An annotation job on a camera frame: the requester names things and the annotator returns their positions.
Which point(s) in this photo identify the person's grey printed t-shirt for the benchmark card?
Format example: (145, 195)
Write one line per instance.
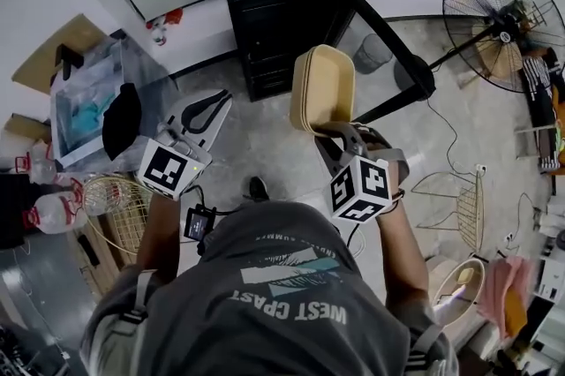
(265, 312)

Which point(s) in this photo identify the small black screen device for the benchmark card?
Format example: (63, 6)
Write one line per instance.
(198, 225)

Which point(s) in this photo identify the orange cloth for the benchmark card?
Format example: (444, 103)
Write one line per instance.
(516, 314)

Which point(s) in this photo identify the small clear bottle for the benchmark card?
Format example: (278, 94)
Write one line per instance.
(160, 35)

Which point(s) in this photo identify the small red packet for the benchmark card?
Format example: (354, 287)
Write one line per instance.
(173, 16)

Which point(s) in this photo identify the black floor fan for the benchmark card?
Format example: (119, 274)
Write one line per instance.
(503, 25)

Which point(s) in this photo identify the black mesh waste basket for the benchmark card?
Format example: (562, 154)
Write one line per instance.
(373, 54)

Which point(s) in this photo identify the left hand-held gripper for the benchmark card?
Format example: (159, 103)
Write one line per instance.
(161, 169)

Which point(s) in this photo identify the clear acrylic box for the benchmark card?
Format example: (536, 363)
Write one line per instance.
(84, 118)

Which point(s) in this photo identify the person's left forearm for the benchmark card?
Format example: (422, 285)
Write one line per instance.
(156, 237)

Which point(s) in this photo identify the stack of beige trays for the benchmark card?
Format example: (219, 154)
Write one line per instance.
(326, 87)

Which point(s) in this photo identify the black bag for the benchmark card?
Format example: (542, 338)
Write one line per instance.
(15, 211)

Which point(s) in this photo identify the black cabinet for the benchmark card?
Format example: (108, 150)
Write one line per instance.
(282, 34)

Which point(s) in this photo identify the black clip-shaped item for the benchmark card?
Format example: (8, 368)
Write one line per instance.
(68, 61)

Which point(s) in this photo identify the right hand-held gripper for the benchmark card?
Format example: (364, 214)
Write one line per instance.
(373, 189)

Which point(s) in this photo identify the stack of wooden boards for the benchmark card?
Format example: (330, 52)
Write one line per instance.
(110, 268)

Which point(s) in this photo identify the person's left black shoe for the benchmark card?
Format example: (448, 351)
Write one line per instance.
(259, 189)

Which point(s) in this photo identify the yellow sponge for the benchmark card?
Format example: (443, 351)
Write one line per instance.
(465, 275)

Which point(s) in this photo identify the black garment with white print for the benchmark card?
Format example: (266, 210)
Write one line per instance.
(540, 100)

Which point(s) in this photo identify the pink towel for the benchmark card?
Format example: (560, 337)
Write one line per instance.
(503, 281)

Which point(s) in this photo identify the large clear plastic water bottle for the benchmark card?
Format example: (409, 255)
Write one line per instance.
(39, 167)
(55, 215)

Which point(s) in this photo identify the white appliance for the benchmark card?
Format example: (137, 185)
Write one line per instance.
(549, 281)

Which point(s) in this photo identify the person's right forearm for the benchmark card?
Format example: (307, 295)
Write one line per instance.
(401, 259)

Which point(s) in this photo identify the large flat cardboard sheet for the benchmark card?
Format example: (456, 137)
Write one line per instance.
(57, 52)

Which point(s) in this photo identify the beige oval basin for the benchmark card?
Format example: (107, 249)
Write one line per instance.
(459, 299)

